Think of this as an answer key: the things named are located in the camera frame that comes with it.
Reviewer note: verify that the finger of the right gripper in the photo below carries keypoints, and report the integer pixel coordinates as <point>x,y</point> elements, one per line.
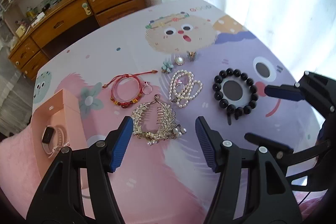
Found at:
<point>315,89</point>
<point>318,178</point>

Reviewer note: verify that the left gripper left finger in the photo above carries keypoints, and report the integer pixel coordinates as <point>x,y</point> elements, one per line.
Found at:
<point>76,188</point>

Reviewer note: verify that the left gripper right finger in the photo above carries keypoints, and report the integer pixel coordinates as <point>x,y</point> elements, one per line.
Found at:
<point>269,197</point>

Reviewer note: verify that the smartwatch with pearl band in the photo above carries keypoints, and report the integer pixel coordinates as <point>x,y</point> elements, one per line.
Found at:
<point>54,138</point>

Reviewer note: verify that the round pearl brooch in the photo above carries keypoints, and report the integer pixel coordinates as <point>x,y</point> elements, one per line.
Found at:
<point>179,60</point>

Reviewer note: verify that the blue flower earring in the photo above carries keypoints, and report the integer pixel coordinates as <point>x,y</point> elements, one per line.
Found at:
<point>167,67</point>

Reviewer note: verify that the pink plastic tray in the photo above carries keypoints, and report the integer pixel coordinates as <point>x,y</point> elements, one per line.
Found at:
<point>56,124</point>

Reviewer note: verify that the wooden desk with drawers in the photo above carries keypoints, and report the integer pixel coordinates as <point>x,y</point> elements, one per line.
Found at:
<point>64,24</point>

